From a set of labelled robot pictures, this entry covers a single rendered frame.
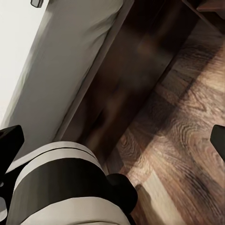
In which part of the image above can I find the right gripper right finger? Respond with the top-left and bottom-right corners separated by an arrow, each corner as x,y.
210,124 -> 225,162

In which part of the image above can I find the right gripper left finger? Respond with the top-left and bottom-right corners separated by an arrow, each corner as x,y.
0,125 -> 24,181

